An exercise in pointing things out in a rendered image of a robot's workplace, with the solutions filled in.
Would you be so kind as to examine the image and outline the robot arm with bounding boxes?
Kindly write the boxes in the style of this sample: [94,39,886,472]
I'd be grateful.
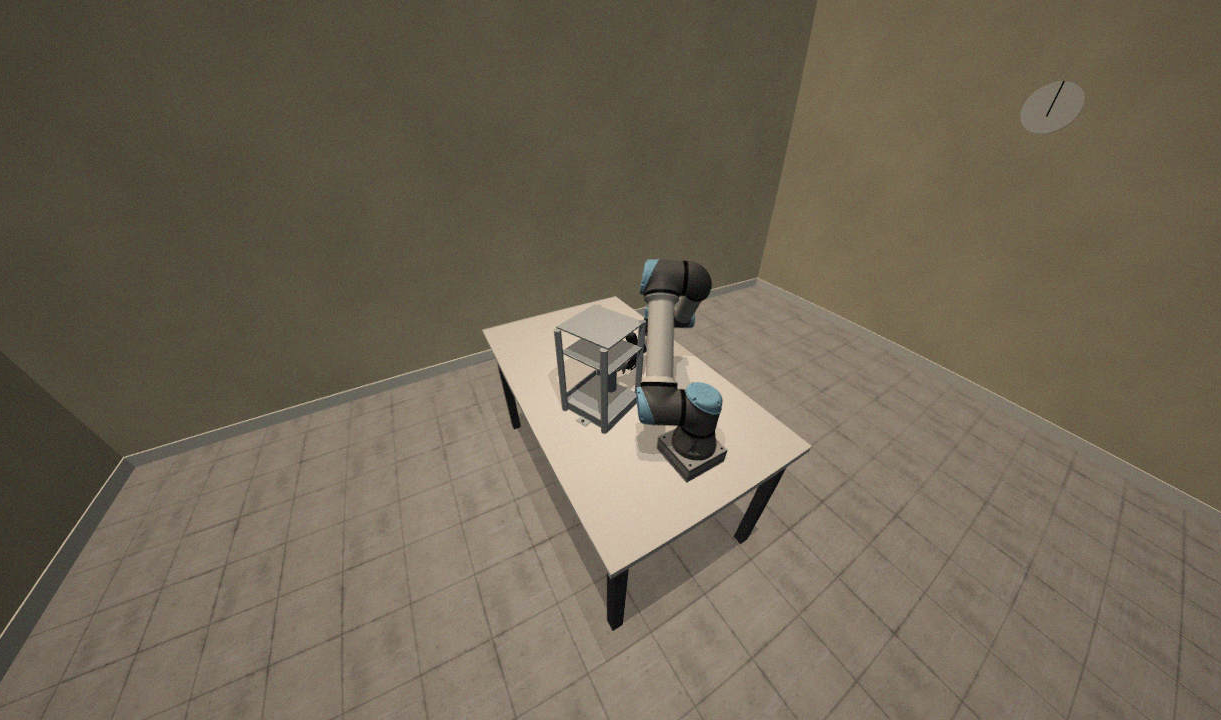
[636,259,723,461]

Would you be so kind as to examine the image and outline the grey shelving unit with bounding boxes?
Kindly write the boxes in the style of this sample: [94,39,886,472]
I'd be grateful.
[554,304,646,434]

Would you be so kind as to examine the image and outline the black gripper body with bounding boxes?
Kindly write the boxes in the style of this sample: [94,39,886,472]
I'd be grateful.
[626,344,646,371]

